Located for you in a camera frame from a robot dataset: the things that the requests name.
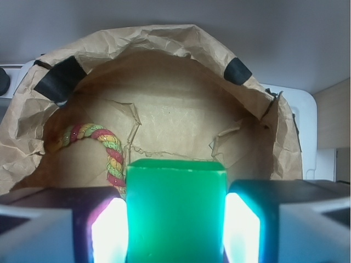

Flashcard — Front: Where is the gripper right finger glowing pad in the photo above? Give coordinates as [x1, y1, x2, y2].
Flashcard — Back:
[224, 180, 350, 262]

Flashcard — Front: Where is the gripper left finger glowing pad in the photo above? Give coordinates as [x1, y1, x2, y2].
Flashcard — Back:
[1, 187, 128, 262]

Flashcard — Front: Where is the green rectangular block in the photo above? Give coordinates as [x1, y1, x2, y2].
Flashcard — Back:
[126, 159, 227, 262]

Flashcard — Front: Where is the brown paper lined bin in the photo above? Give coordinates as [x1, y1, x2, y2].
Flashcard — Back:
[1, 25, 303, 194]

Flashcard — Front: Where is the multicolour twisted rope toy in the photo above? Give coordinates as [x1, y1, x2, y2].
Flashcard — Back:
[47, 123, 126, 199]

